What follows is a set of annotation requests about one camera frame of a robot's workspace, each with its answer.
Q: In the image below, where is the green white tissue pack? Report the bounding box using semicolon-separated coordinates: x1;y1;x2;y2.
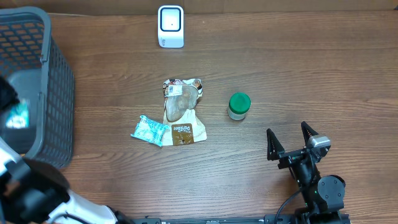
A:
6;99;30;129

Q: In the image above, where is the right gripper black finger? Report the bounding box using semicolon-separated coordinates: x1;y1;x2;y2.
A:
266;128;285;161
301;121;319;145

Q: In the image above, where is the grey plastic basket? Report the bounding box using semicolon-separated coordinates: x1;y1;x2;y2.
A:
1;6;75;169

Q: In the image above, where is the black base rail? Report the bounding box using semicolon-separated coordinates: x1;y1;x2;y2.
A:
131;215;351;224

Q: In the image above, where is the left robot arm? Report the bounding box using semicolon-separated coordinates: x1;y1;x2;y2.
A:
1;69;130;223

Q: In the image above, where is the brown pastry bag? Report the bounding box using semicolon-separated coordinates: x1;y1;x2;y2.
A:
162;78;207;146

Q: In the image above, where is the green lid jar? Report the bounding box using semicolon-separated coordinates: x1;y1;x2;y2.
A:
227;92;251;121

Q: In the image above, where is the teal white snack packet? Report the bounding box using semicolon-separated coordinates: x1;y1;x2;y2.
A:
131;115;170;147

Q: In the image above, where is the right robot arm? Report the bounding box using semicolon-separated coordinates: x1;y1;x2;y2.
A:
264;121;351;224

